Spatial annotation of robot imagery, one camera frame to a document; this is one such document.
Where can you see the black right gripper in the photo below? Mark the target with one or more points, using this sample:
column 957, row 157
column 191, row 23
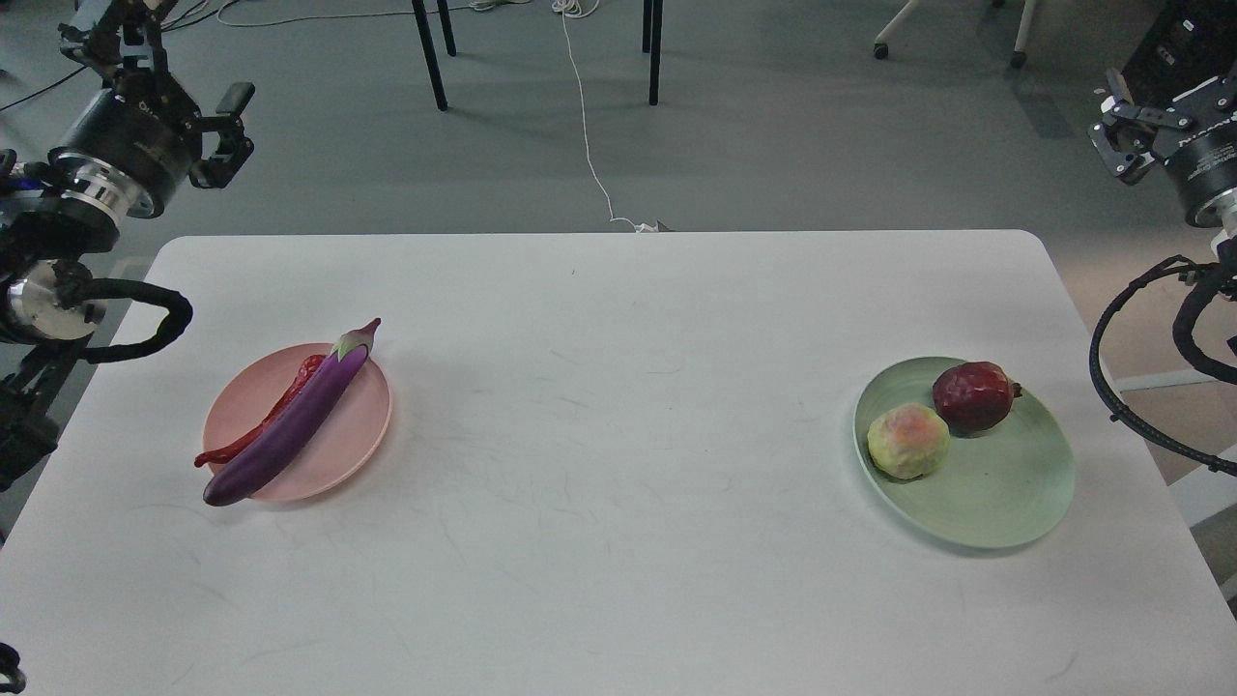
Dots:
column 1194, row 141

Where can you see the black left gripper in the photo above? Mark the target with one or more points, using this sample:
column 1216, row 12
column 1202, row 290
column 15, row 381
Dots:
column 119, row 158

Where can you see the dark red pomegranate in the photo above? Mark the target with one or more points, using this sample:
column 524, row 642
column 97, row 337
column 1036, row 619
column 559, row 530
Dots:
column 974, row 396

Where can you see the red chili pepper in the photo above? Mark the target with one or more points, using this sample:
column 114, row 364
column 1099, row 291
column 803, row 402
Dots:
column 261, row 420

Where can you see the purple eggplant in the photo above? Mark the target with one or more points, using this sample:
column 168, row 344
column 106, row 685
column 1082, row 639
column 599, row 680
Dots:
column 284, row 439

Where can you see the yellow green peach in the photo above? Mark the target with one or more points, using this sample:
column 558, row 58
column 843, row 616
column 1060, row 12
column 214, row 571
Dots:
column 908, row 441

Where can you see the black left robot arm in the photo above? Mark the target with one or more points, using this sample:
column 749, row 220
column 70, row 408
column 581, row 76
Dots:
column 51, row 302

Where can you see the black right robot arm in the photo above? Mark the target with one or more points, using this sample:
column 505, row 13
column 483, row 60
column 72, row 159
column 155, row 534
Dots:
column 1206, row 282

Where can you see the black equipment case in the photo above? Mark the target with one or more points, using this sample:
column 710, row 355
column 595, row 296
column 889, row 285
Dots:
column 1188, row 43

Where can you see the white office chair base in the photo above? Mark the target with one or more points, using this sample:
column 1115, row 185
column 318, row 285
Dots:
column 999, row 28

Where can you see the black chair leg left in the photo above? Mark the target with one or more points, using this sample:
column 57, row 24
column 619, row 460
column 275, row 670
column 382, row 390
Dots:
column 429, row 49

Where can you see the black chair leg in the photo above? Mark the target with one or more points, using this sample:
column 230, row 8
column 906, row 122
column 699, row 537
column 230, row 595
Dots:
column 429, row 49
column 652, row 33

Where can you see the green plate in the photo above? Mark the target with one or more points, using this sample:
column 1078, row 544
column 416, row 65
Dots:
column 997, row 489

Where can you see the pink plate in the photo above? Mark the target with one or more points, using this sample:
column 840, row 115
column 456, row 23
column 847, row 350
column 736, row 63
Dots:
column 350, row 436

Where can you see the black chair leg right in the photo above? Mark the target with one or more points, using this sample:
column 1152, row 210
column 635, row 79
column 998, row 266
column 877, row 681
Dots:
column 652, row 33

